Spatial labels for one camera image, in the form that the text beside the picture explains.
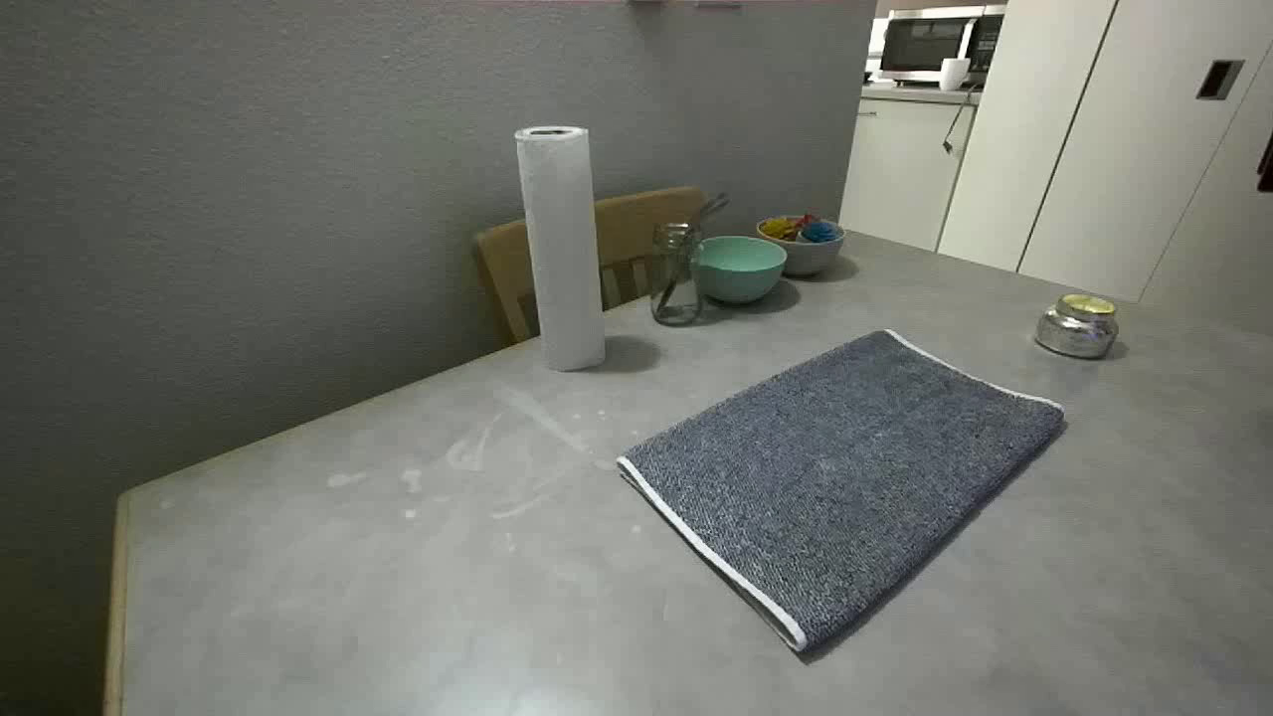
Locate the grey towel with white edge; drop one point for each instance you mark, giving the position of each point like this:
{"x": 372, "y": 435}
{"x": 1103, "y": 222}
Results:
{"x": 851, "y": 481}

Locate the white paper towel roll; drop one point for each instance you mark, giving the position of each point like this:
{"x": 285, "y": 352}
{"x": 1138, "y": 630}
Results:
{"x": 563, "y": 252}

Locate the clear glass jar with utensil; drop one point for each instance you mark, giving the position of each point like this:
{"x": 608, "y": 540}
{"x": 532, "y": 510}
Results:
{"x": 677, "y": 275}

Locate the teal bowl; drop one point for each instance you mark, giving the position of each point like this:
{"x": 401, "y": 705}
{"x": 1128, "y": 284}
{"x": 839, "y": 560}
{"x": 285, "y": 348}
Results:
{"x": 737, "y": 267}

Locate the white bowl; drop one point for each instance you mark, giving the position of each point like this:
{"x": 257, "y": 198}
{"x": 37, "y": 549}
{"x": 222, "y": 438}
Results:
{"x": 815, "y": 258}

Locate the colourful plastic toys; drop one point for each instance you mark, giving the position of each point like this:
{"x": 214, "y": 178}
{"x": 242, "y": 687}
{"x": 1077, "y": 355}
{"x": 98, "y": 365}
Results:
{"x": 803, "y": 230}

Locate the low white cabinet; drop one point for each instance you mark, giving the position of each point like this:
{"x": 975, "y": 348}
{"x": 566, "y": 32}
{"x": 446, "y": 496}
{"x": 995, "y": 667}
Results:
{"x": 910, "y": 165}

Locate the white cup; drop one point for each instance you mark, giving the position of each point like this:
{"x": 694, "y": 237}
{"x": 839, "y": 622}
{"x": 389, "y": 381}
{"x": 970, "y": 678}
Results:
{"x": 955, "y": 75}

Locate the white microwave oven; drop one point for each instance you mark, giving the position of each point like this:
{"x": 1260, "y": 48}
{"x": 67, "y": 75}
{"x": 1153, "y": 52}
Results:
{"x": 928, "y": 44}

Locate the silver jar with gold lid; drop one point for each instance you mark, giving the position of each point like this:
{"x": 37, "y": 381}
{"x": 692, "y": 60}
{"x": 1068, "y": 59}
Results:
{"x": 1077, "y": 329}

